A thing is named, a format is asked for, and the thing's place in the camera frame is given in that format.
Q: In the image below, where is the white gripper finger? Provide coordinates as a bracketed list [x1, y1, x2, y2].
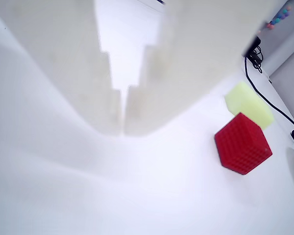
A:
[0, 0, 122, 137]
[123, 0, 289, 137]

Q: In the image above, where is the red textured cube block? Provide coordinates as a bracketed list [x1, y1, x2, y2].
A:
[214, 112, 273, 176]

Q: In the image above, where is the pale yellow sponge block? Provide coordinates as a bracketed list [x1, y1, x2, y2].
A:
[224, 81, 275, 130]

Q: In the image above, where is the black tangled cable bundle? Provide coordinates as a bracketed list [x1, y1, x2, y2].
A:
[244, 36, 264, 74]

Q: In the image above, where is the thin black cable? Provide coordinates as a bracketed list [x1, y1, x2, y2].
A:
[244, 55, 294, 145]

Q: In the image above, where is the colourful bead string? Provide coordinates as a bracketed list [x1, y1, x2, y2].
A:
[266, 5, 293, 30]

